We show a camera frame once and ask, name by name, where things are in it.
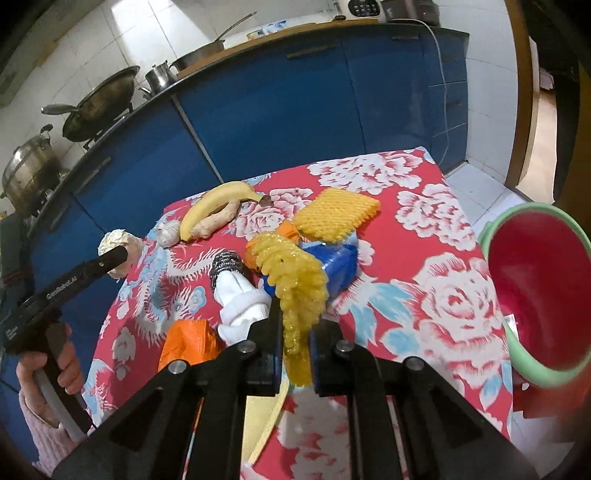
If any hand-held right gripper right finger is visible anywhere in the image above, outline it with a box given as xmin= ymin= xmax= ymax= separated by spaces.
xmin=308 ymin=320 xmax=539 ymax=480

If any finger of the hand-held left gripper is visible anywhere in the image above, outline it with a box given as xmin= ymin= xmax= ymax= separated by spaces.
xmin=85 ymin=246 xmax=130 ymax=278

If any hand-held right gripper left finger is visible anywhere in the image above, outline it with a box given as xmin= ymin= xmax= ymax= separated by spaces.
xmin=55 ymin=298 xmax=289 ymax=480

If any white paper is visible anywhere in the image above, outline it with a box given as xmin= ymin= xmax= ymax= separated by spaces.
xmin=98 ymin=229 xmax=144 ymax=280

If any white tissue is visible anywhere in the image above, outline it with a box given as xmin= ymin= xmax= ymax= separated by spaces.
xmin=216 ymin=270 xmax=273 ymax=344

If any orange plastic bag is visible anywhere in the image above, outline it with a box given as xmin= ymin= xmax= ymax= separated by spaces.
xmin=158 ymin=320 xmax=227 ymax=374

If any yellow foam fruit net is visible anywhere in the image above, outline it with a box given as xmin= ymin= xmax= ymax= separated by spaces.
xmin=252 ymin=231 xmax=331 ymax=388

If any blue plastic bag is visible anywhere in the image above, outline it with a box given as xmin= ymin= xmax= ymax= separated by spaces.
xmin=263 ymin=240 xmax=361 ymax=298

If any red basin with green rim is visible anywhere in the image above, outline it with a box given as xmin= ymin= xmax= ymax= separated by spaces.
xmin=478 ymin=200 xmax=591 ymax=386

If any person's left forearm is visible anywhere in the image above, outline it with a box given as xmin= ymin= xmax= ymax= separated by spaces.
xmin=18 ymin=390 xmax=77 ymax=476

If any person's left hand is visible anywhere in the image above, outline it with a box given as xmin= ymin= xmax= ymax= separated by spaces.
xmin=16 ymin=323 xmax=88 ymax=432

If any garlic bulb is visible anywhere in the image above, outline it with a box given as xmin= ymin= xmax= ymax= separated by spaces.
xmin=154 ymin=219 xmax=183 ymax=249

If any ginger root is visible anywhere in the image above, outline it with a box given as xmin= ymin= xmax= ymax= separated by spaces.
xmin=191 ymin=200 xmax=241 ymax=240

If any large steel stockpot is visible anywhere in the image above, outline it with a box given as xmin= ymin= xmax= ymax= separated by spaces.
xmin=0 ymin=124 xmax=63 ymax=215

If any yellow banana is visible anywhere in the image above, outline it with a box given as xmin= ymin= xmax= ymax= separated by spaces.
xmin=179 ymin=181 xmax=273 ymax=241

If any black wok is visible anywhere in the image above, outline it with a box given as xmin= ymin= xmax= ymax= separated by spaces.
xmin=41 ymin=65 xmax=141 ymax=143

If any red floral tablecloth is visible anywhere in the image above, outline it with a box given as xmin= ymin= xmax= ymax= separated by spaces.
xmin=81 ymin=145 xmax=520 ymax=462

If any small steel pot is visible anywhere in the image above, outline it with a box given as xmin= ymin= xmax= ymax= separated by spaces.
xmin=139 ymin=64 xmax=178 ymax=100

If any blue kitchen cabinet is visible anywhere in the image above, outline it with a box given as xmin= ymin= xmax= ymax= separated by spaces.
xmin=0 ymin=21 xmax=469 ymax=402

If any white electric kettle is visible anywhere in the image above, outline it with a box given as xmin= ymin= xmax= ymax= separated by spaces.
xmin=336 ymin=0 xmax=387 ymax=24

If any dark rice cooker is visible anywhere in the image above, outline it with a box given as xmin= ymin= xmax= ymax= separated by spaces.
xmin=381 ymin=0 xmax=439 ymax=26

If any steel wire scourer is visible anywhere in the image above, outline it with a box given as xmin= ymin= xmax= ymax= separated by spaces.
xmin=209 ymin=250 xmax=254 ymax=289

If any long-handled pan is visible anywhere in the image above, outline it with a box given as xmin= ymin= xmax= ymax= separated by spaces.
xmin=171 ymin=16 xmax=247 ymax=72

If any white power cable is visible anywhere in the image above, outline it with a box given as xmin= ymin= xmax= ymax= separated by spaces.
xmin=416 ymin=18 xmax=455 ymax=164

